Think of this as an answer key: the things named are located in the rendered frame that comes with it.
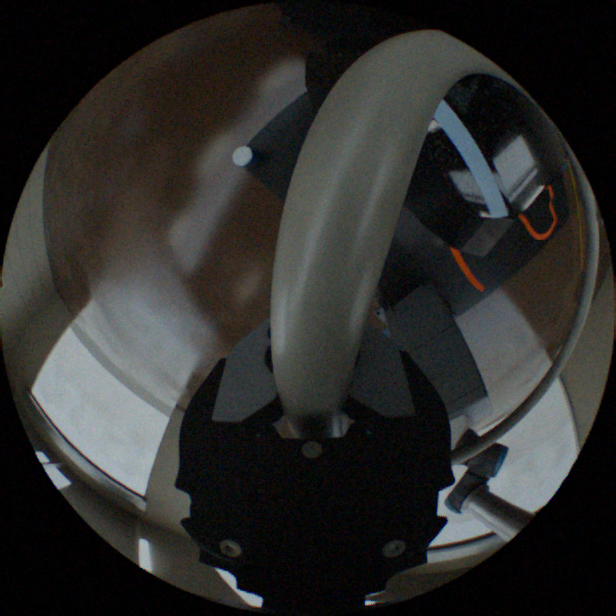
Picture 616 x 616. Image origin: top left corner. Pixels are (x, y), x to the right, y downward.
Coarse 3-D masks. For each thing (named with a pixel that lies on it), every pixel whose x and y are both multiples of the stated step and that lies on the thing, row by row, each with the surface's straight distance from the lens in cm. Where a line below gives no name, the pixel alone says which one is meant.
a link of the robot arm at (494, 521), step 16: (464, 480) 100; (480, 480) 99; (448, 496) 103; (464, 496) 96; (480, 496) 93; (496, 496) 92; (464, 512) 100; (480, 512) 90; (496, 512) 86; (512, 512) 83; (528, 512) 83; (496, 528) 85; (512, 528) 80
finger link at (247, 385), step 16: (256, 336) 12; (240, 352) 11; (256, 352) 10; (224, 368) 10; (240, 368) 10; (256, 368) 9; (272, 368) 11; (224, 384) 9; (240, 384) 9; (256, 384) 9; (272, 384) 9; (224, 400) 9; (240, 400) 8; (256, 400) 8; (272, 400) 8; (224, 416) 8; (240, 416) 8; (256, 416) 8; (272, 416) 9; (256, 432) 9
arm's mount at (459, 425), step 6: (456, 420) 97; (462, 420) 96; (468, 420) 105; (456, 426) 96; (462, 426) 95; (468, 426) 103; (456, 432) 96; (462, 432) 97; (456, 438) 95; (456, 444) 98
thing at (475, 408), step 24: (432, 288) 129; (384, 312) 141; (408, 312) 128; (432, 312) 118; (408, 336) 117; (432, 336) 109; (456, 336) 103; (432, 360) 102; (456, 360) 97; (456, 384) 93; (480, 384) 90; (456, 408) 90; (480, 408) 101
